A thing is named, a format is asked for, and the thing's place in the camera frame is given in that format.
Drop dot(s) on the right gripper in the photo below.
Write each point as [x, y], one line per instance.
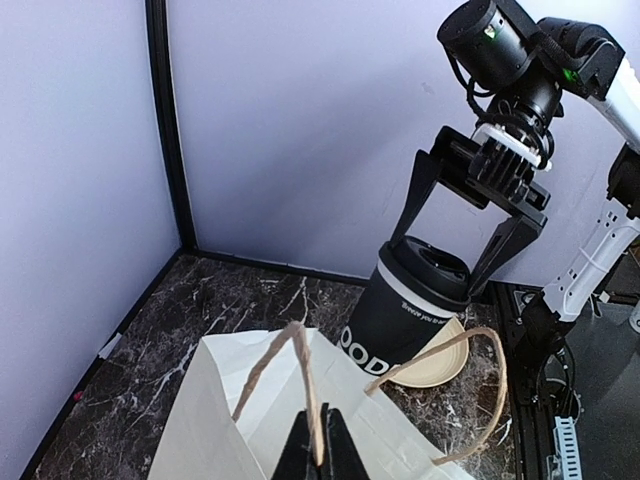
[452, 153]

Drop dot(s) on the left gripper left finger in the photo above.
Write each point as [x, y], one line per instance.
[296, 461]

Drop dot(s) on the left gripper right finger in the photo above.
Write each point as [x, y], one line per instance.
[341, 460]

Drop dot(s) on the black coffee cup lid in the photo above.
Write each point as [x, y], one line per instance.
[436, 276]

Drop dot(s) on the beige paper bag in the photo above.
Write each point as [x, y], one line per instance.
[242, 392]

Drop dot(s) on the black paper coffee cup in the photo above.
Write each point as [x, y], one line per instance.
[390, 324]

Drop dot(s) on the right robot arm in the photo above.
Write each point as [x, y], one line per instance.
[586, 145]

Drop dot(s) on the beige plate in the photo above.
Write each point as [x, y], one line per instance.
[441, 367]

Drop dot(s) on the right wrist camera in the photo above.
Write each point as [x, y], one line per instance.
[505, 164]

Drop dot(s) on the black front rail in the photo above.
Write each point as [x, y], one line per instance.
[541, 373]

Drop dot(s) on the white cable duct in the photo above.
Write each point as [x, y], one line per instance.
[564, 462]

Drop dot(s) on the right black frame post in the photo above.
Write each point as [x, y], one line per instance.
[156, 13]

